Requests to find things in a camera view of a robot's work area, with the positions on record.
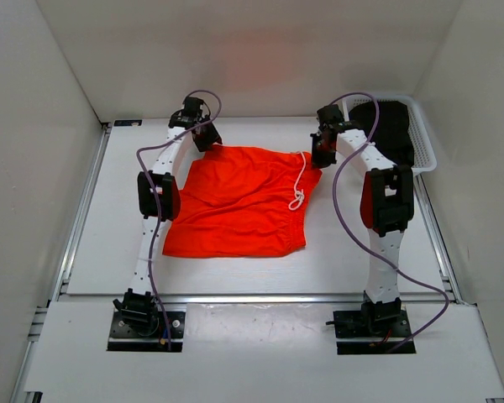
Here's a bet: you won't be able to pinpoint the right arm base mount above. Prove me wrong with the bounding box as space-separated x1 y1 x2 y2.
325 294 417 355

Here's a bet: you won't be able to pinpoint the purple cable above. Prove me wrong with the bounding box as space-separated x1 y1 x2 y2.
135 89 223 349
329 92 451 353

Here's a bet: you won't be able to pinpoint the orange shorts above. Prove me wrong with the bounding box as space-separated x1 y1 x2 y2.
162 145 322 259

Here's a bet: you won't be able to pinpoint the white plastic basket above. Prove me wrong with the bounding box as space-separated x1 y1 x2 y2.
337 93 437 176

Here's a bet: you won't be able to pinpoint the black shorts in basket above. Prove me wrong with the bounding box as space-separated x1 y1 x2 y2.
349 101 415 167

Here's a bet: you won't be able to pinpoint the aluminium front rail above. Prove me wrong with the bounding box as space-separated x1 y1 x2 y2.
57 292 444 304

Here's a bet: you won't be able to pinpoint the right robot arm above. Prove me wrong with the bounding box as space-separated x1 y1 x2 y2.
311 104 414 336

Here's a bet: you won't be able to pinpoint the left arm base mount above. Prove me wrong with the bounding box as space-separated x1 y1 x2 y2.
107 290 186 353

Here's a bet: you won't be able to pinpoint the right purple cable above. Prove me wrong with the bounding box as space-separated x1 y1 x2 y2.
329 92 451 353

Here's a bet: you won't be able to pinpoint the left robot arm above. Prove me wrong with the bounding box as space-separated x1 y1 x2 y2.
114 90 222 336

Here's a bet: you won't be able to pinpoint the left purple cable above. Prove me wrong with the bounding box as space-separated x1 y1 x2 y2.
135 89 223 349

